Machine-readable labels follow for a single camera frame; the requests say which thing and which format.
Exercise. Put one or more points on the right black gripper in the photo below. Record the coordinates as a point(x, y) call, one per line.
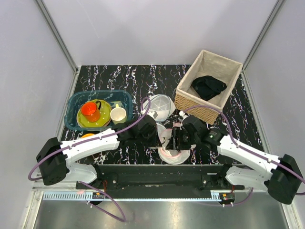
point(172, 144)

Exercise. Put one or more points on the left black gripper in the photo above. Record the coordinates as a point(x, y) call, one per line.
point(155, 142)

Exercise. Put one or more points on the pink-trimmed mesh laundry bag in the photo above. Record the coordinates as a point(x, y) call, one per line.
point(172, 157)

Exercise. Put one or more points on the black bra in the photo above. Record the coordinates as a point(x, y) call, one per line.
point(207, 87)

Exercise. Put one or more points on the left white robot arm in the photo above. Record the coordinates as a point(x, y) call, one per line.
point(58, 161)

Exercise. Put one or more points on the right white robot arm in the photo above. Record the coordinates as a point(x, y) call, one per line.
point(279, 176)

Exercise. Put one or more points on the grey-trimmed mesh laundry bag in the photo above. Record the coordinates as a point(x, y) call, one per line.
point(163, 105)

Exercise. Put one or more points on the cream mug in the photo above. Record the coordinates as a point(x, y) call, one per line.
point(118, 115)

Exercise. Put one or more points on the teal plastic tub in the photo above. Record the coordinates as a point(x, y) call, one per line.
point(116, 98)

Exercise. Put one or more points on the orange mug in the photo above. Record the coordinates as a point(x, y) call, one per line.
point(91, 111)

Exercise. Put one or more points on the orange bowl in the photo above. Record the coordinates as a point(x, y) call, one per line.
point(87, 135)

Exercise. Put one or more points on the wicker basket with liner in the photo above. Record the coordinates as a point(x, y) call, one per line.
point(219, 67)

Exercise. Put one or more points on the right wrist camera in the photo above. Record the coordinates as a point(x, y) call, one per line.
point(182, 116)

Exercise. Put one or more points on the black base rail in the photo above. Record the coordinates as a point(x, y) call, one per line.
point(162, 181)

